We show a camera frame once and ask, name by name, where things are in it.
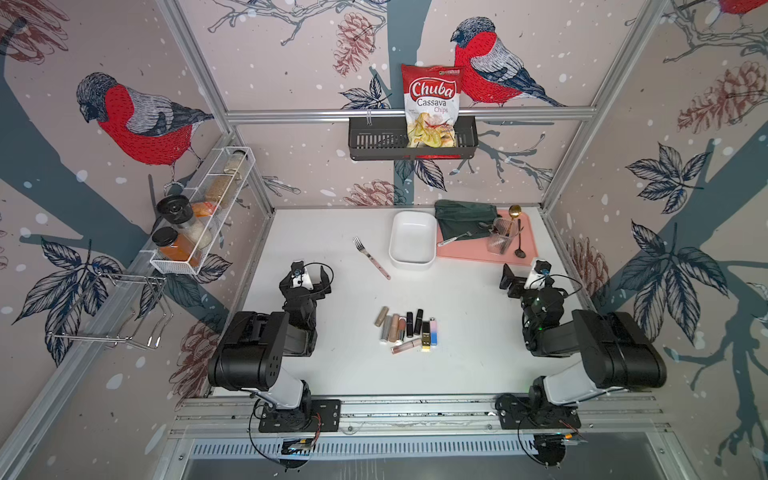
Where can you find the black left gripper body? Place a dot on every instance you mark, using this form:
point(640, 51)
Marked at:
point(317, 293)

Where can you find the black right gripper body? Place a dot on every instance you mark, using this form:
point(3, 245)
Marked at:
point(528, 299)

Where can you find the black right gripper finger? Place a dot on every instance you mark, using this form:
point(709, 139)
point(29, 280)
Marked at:
point(507, 277)
point(541, 266)

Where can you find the white rectangular storage box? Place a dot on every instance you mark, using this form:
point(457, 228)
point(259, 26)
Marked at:
point(413, 240)

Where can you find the pink blue lipstick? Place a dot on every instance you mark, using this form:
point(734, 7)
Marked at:
point(433, 327)

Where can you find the black round lipstick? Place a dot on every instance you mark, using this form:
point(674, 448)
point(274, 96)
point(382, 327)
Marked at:
point(418, 323)

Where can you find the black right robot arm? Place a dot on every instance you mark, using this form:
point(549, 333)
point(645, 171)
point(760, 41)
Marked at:
point(615, 354)

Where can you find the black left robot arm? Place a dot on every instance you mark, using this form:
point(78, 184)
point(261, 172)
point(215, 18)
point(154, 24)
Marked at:
point(249, 354)

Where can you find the beige gold lipstick tube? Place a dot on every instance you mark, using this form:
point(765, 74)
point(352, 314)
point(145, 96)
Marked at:
point(381, 317)

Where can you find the silver lipstick tube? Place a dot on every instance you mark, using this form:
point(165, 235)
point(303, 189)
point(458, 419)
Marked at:
point(385, 330)

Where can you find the tan lipstick tube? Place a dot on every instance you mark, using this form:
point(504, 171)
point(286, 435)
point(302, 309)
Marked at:
point(393, 332)

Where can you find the small black lipstick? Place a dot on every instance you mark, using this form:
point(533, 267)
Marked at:
point(409, 324)

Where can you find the black spoon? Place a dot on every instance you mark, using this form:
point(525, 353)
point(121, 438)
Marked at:
point(519, 252)

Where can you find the pink silicone mat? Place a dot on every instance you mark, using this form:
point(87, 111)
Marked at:
point(476, 250)

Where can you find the clear ribbed glass cup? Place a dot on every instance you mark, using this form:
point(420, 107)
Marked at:
point(502, 232)

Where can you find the gold spoon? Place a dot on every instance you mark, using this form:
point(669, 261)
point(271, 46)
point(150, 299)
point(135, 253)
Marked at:
point(514, 211)

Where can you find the dark green cloth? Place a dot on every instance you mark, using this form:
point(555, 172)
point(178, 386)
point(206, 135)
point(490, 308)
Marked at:
point(464, 220)

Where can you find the tan spice jar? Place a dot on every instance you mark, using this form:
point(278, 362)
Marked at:
point(221, 190)

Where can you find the pale spice jar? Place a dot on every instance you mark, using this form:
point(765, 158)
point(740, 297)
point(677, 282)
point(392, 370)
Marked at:
point(236, 165)

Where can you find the black lid orange spice jar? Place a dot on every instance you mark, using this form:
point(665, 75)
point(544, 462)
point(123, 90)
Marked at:
point(175, 246)

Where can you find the black lid white spice jar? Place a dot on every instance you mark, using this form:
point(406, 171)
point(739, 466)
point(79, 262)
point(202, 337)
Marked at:
point(178, 211)

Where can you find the red cassava chips bag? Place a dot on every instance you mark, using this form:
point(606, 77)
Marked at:
point(431, 104)

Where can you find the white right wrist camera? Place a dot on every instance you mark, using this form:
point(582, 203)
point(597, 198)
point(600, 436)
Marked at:
point(536, 280)

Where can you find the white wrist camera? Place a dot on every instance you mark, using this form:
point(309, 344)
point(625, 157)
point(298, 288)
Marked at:
point(303, 282)
point(536, 280)

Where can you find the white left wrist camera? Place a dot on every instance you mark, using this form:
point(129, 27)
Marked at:
point(303, 282)

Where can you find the pink handled fork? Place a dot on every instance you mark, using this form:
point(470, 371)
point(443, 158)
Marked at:
point(361, 248)

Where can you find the white handled fork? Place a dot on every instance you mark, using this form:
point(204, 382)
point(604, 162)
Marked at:
point(454, 238)

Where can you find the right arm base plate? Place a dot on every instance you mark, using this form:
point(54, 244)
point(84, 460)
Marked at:
point(516, 412)

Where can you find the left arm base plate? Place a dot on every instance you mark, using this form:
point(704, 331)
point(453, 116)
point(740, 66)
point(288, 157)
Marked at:
point(321, 415)

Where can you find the black wall basket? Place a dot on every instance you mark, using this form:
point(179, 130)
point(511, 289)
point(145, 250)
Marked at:
point(385, 138)

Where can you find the wire hook rack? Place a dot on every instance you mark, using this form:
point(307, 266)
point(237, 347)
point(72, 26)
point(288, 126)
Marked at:
point(131, 310)

